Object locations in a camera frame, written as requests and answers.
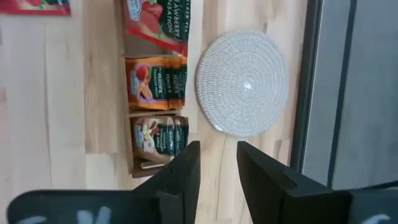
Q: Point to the strawberry tea bag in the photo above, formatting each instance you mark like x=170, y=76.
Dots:
x=34, y=7
x=155, y=25

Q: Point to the vanilla cinnamon apple tea bag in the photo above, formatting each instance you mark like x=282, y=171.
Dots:
x=149, y=137
x=178, y=137
x=185, y=130

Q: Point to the round woven white mat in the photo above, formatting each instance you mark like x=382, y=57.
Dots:
x=242, y=84

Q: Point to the peach passion fruit tea bag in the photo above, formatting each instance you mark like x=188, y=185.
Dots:
x=183, y=81
x=146, y=84
x=173, y=84

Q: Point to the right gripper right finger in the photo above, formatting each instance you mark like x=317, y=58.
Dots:
x=280, y=202

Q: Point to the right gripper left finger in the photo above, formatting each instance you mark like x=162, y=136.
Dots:
x=161, y=205

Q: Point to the wooden tea box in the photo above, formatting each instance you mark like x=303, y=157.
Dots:
x=140, y=170

